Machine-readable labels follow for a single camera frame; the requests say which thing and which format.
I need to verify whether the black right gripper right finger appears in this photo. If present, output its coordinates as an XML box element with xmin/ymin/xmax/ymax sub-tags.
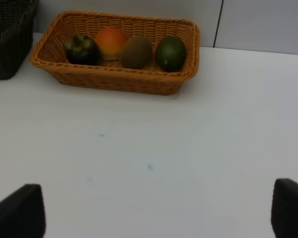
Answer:
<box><xmin>271</xmin><ymin>178</ymin><xmax>298</xmax><ymax>238</ymax></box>

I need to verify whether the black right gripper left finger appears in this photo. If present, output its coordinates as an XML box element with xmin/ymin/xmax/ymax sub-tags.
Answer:
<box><xmin>0</xmin><ymin>184</ymin><xmax>46</xmax><ymax>238</ymax></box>

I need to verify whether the dark purple mangosteen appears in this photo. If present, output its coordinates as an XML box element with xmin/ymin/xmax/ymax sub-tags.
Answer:
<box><xmin>63</xmin><ymin>35</ymin><xmax>102</xmax><ymax>65</ymax></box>

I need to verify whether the orange peach fruit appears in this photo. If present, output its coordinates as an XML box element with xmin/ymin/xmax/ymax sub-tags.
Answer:
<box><xmin>95</xmin><ymin>27</ymin><xmax>128</xmax><ymax>60</ymax></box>

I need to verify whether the brown kiwi fruit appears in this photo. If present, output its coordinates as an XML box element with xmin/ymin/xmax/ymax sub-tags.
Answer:
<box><xmin>120</xmin><ymin>35</ymin><xmax>152</xmax><ymax>69</ymax></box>

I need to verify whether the green avocado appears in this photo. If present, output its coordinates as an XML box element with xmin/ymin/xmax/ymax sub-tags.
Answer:
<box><xmin>155</xmin><ymin>36</ymin><xmax>187</xmax><ymax>72</ymax></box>

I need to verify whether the orange wicker basket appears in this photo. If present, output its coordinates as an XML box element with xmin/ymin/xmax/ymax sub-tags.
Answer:
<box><xmin>30</xmin><ymin>10</ymin><xmax>201</xmax><ymax>95</ymax></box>

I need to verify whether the dark brown wicker basket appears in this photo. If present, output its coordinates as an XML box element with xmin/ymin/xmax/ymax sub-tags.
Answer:
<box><xmin>0</xmin><ymin>0</ymin><xmax>39</xmax><ymax>80</ymax></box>

